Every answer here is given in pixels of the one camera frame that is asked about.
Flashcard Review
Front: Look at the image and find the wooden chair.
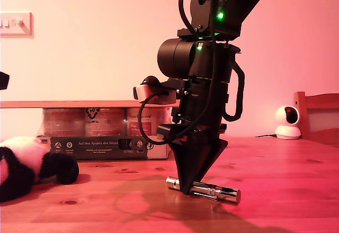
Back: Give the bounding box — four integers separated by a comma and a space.
293, 91, 339, 148

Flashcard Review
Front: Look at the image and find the thin black camera cable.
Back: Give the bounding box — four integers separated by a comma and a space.
138, 0, 226, 146

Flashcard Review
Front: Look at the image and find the silver laser pointer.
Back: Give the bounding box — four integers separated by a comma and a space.
165, 176, 242, 206

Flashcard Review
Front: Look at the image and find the wrapped jar with red label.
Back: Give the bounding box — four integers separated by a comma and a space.
126, 107, 173, 138

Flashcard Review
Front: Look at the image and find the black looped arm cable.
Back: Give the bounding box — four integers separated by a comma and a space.
178, 0, 216, 37

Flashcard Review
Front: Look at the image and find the black and white panda plush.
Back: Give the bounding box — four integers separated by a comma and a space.
0, 136, 80, 203

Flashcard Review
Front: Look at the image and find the white dome security camera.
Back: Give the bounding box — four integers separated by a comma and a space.
274, 105, 302, 140

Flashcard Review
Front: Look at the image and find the printed cardboard tray box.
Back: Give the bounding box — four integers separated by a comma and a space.
49, 135, 172, 160

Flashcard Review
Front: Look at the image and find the wrapped food jar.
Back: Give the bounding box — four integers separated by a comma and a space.
43, 107, 86, 138
84, 107, 128, 138

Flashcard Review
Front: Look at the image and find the wooden shelf board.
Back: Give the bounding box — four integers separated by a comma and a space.
0, 100, 182, 110

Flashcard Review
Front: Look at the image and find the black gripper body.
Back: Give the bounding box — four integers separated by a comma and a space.
156, 82, 229, 142

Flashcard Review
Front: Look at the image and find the thick black sleeved cable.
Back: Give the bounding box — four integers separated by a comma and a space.
224, 65, 246, 120

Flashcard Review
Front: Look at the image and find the white wall light switch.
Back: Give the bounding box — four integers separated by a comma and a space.
0, 12, 34, 39

